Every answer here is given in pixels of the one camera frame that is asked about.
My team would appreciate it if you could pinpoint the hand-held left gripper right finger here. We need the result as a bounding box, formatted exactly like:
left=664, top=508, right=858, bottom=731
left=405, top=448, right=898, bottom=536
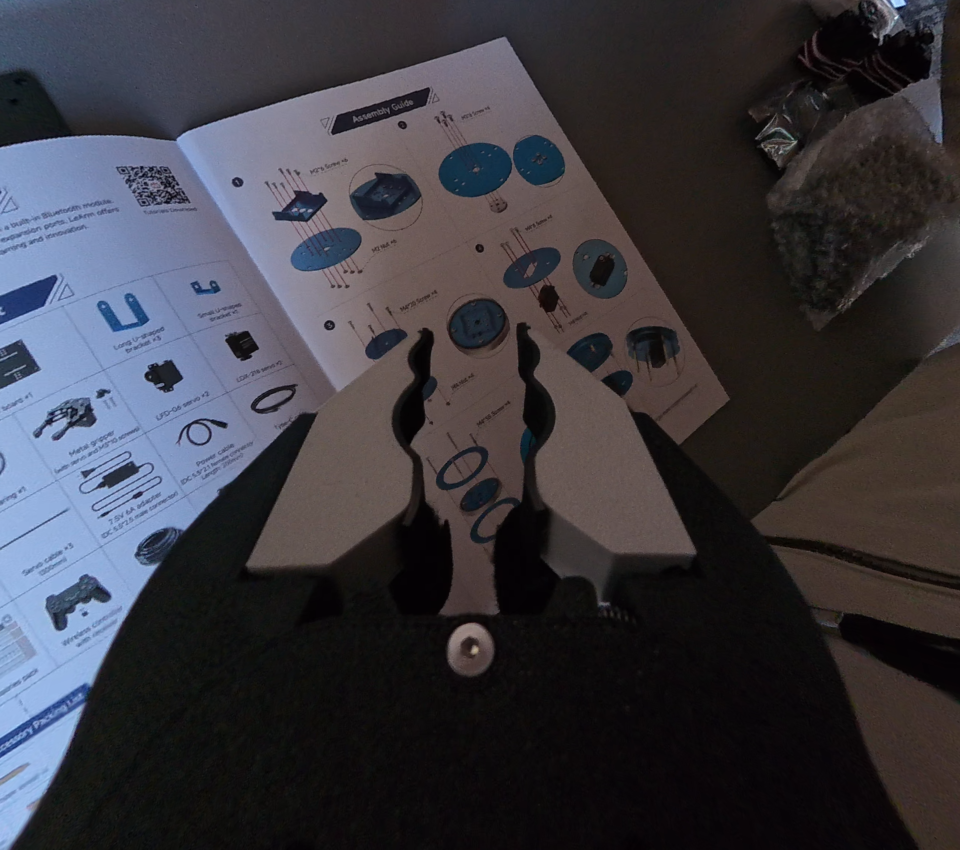
left=491, top=323, right=699, bottom=614

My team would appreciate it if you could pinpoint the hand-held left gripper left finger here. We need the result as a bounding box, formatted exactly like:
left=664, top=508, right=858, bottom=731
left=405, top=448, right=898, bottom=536
left=244, top=328, right=455, bottom=614

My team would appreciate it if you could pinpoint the white user manual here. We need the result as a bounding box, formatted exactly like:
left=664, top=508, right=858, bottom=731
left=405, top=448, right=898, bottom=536
left=0, top=36, right=732, bottom=821

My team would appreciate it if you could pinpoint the bubble wrap package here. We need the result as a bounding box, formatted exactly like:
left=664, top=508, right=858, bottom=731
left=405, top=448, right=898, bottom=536
left=768, top=96, right=960, bottom=333

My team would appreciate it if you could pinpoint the silver foil bag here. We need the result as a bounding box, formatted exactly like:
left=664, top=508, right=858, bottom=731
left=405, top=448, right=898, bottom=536
left=750, top=81, right=856, bottom=172

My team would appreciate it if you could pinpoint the black servo with black disc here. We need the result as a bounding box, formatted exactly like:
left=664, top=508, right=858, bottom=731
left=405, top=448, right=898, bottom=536
left=795, top=13, right=879, bottom=86
left=855, top=25, right=937, bottom=97

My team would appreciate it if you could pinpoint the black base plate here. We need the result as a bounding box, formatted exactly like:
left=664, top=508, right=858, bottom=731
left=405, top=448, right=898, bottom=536
left=0, top=70, right=72, bottom=146

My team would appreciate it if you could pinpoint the black lanyard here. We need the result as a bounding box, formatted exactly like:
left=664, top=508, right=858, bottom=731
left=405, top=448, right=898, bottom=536
left=765, top=535, right=960, bottom=671

